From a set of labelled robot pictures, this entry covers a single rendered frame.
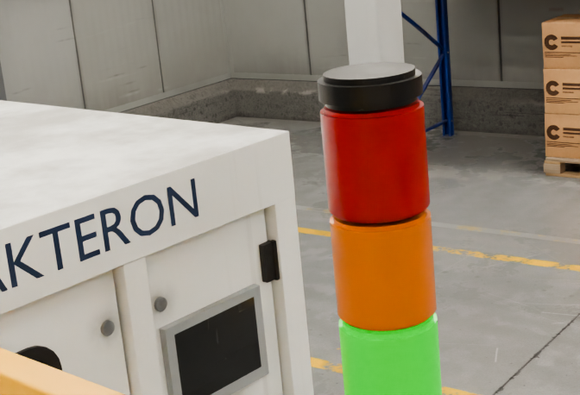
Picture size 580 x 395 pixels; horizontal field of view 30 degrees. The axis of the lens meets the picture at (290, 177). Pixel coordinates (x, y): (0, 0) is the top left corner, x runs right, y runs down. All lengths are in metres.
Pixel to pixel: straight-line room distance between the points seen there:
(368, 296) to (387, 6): 2.60
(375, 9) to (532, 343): 3.14
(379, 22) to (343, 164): 2.57
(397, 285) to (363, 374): 0.05
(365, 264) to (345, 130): 0.07
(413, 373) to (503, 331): 5.47
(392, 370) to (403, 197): 0.09
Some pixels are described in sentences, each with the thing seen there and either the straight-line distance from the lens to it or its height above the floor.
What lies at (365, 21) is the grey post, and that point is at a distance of 3.09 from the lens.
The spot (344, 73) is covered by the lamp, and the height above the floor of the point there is 2.34.
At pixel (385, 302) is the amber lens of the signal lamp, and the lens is 0.52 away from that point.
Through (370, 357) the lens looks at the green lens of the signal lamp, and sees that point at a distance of 0.54.
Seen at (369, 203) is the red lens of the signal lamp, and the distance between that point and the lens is 0.51.
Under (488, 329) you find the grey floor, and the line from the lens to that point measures 6.05.
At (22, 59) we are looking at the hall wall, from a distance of 10.10.
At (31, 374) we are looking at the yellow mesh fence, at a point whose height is 2.10.
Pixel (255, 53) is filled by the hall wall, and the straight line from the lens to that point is 11.90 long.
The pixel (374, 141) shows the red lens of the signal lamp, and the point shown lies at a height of 2.31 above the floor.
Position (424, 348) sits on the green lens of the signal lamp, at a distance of 0.54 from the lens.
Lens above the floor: 2.43
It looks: 15 degrees down
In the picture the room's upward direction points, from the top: 6 degrees counter-clockwise
